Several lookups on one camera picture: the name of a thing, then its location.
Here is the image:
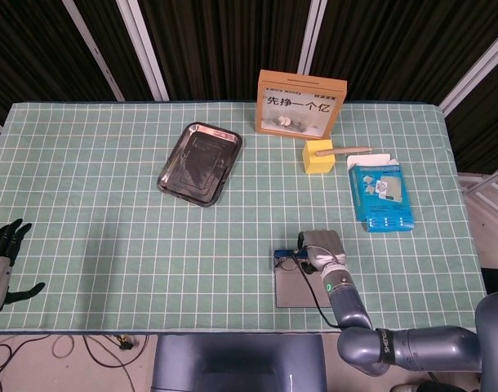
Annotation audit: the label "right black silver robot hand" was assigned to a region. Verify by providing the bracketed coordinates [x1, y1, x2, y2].
[296, 229, 348, 275]

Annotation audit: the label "thin-framed eyeglasses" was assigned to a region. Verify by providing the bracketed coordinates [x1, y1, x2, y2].
[275, 252, 312, 274]

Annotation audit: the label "blue white cardboard box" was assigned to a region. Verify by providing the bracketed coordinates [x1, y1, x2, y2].
[346, 154, 415, 234]

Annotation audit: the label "yellow cube block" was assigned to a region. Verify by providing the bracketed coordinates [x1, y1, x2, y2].
[301, 139, 336, 176]

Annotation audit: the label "light wooden stick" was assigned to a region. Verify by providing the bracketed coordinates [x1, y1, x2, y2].
[316, 146, 374, 158]

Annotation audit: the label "green checked tablecloth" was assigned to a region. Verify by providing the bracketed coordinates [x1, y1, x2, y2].
[0, 100, 498, 335]

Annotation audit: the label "blue-grey robot torso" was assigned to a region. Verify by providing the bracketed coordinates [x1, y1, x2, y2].
[150, 333, 327, 392]

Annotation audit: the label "wooden framed money box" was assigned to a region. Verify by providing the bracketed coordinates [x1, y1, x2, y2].
[256, 69, 349, 140]

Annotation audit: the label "dark metal tray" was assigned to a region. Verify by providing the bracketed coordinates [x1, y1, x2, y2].
[157, 122, 244, 208]

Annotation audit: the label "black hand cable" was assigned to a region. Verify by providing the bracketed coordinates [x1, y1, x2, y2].
[289, 248, 345, 330]

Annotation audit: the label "black floor cable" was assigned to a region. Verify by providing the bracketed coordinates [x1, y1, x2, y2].
[81, 334, 152, 369]

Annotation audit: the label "aluminium frame rail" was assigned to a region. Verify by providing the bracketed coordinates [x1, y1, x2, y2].
[456, 163, 498, 205]

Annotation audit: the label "white aluminium post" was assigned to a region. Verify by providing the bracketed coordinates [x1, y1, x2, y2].
[63, 0, 126, 101]
[116, 0, 171, 101]
[439, 32, 498, 116]
[296, 0, 327, 77]

